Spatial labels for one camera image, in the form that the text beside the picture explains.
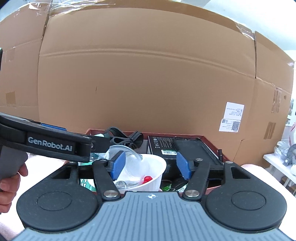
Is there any dark red cardboard box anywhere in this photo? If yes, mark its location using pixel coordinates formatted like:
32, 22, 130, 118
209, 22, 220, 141
79, 128, 232, 197

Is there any white side table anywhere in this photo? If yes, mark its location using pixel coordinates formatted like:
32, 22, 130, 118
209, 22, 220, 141
263, 154, 295, 187

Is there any green printed packet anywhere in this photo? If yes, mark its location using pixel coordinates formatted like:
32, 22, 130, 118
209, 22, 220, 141
80, 179, 96, 192

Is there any person's left hand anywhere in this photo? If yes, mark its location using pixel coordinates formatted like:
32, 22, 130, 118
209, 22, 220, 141
0, 164, 28, 213

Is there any black rubber strap bundle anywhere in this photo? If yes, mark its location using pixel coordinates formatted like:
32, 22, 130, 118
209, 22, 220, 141
104, 126, 145, 149

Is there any white plastic bowl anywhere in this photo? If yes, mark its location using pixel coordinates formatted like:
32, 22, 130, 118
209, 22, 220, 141
114, 154, 167, 194

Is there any small clear plastic cup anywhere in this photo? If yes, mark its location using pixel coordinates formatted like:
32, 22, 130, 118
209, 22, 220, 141
105, 145, 147, 183

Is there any black electronics box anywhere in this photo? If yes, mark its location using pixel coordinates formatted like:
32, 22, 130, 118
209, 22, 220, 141
147, 136, 182, 181

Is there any large brown cardboard backdrop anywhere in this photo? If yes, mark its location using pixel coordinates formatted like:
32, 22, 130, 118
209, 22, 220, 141
1, 1, 294, 164

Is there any black phone case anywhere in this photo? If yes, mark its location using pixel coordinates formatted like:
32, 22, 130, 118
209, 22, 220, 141
173, 137, 222, 166

